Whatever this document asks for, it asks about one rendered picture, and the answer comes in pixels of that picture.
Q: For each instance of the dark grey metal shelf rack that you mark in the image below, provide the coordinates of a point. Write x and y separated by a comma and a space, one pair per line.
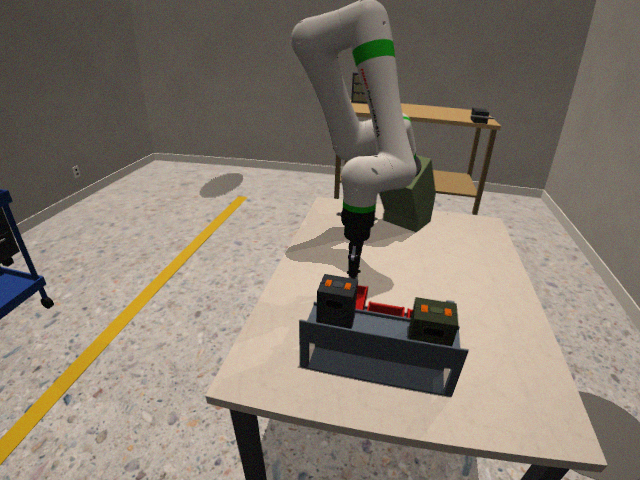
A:
337, 347

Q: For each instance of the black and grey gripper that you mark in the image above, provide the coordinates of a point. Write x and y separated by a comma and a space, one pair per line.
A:
355, 246

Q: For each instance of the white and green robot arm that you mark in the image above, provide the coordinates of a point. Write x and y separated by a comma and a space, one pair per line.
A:
364, 27

